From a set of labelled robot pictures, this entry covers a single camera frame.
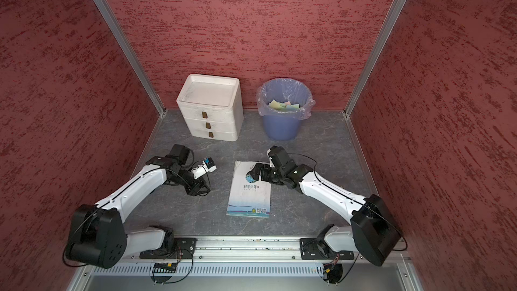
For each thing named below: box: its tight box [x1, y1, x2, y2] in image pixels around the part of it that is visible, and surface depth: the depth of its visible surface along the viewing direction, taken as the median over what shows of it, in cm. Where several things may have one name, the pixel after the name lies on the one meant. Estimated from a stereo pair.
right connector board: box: [323, 262, 344, 284], surface depth 72 cm
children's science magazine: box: [226, 160, 272, 219], surface depth 88 cm
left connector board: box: [152, 262, 178, 274], surface depth 74 cm
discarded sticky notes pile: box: [267, 99, 301, 111], surface depth 106 cm
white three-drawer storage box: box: [176, 73, 244, 142], surface depth 98 cm
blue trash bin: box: [261, 78, 312, 142], surface depth 100 cm
